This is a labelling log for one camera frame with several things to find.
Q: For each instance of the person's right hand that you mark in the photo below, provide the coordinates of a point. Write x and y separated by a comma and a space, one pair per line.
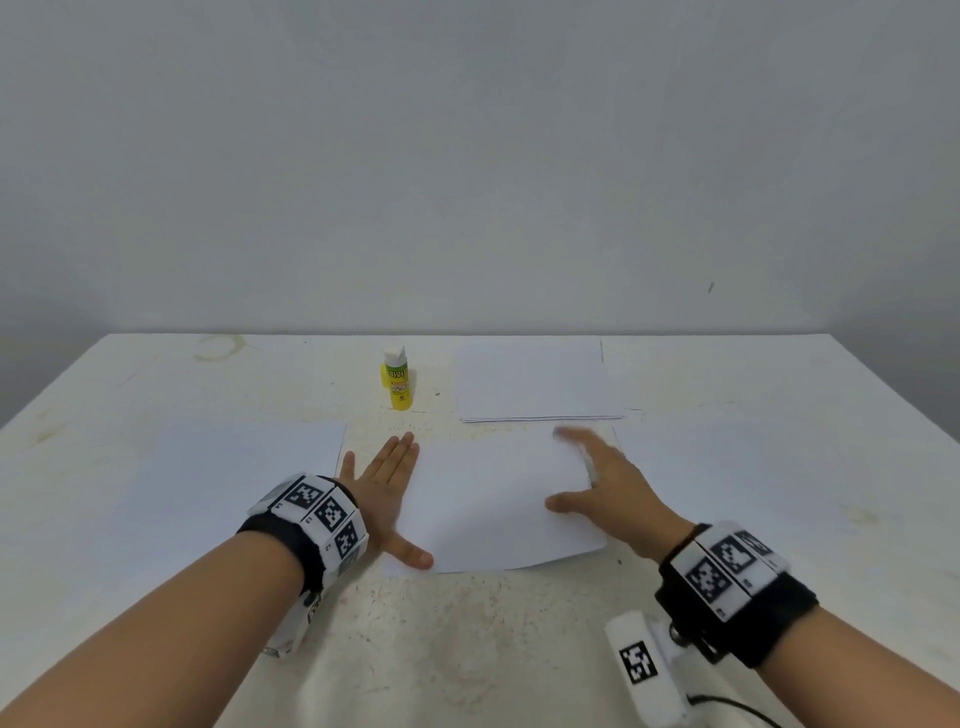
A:
630, 495

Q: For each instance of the person's left hand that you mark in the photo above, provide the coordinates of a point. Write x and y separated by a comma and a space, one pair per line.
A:
383, 492

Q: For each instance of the glued white paper sheet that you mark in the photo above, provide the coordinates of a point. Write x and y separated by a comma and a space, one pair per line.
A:
537, 380
480, 503

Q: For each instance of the yellow glue stick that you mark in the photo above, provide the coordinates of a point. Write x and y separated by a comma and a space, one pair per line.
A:
398, 381

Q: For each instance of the stack of white paper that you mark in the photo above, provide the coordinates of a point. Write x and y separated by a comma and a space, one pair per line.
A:
780, 473
210, 492

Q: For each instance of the person's left forearm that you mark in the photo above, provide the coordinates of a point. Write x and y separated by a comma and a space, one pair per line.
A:
143, 645

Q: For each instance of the black marker wristband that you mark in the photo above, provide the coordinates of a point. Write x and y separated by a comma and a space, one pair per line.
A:
735, 588
308, 528

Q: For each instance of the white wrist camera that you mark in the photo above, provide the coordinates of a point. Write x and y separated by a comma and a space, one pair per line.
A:
293, 623
648, 672

